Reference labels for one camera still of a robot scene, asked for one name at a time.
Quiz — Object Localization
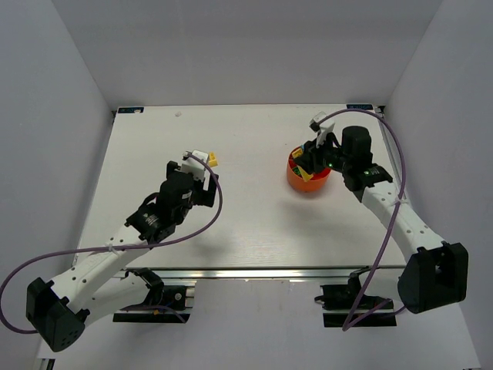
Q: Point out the yellow long lego plate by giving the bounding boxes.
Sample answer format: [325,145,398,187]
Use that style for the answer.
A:
[291,147,314,182]

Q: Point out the yellow square lego brick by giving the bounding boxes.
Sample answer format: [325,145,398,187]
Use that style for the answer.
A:
[208,152,218,167]

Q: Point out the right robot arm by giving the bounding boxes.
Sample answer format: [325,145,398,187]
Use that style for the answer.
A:
[294,124,468,314]

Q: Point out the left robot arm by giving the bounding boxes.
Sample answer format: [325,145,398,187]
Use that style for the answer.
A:
[26,151,223,352]

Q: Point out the orange divided round container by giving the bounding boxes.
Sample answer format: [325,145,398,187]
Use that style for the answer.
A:
[287,146,330,193]

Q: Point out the right blue corner label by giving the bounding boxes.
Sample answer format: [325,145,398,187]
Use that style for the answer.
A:
[346,104,374,111]

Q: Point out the blue corner label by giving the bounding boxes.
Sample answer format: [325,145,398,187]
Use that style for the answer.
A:
[117,106,144,114]
[346,104,374,111]

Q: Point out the left blue corner label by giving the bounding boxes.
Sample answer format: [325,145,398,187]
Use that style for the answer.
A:
[117,106,144,114]

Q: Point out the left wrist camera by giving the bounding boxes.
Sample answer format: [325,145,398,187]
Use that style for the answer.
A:
[180,150,210,182]

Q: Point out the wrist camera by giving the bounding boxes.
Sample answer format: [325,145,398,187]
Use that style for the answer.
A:
[309,112,335,148]
[180,150,210,182]

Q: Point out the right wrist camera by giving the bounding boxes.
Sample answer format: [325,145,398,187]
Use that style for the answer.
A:
[309,112,335,148]

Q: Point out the aluminium front rail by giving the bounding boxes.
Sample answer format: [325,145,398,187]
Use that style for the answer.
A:
[111,265,409,282]

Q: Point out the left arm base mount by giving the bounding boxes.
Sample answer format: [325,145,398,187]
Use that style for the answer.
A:
[112,269,195,324]

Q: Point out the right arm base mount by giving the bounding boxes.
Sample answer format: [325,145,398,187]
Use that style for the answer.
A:
[314,267,397,328]

